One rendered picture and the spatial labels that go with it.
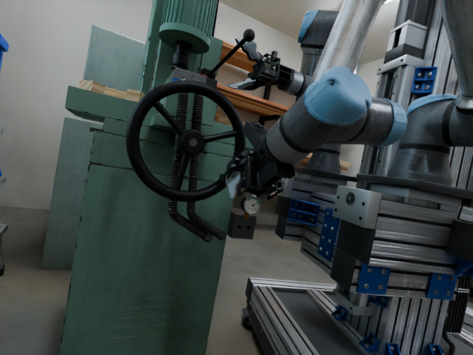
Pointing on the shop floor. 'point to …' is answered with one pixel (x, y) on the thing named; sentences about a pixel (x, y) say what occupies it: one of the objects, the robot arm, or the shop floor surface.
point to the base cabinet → (141, 270)
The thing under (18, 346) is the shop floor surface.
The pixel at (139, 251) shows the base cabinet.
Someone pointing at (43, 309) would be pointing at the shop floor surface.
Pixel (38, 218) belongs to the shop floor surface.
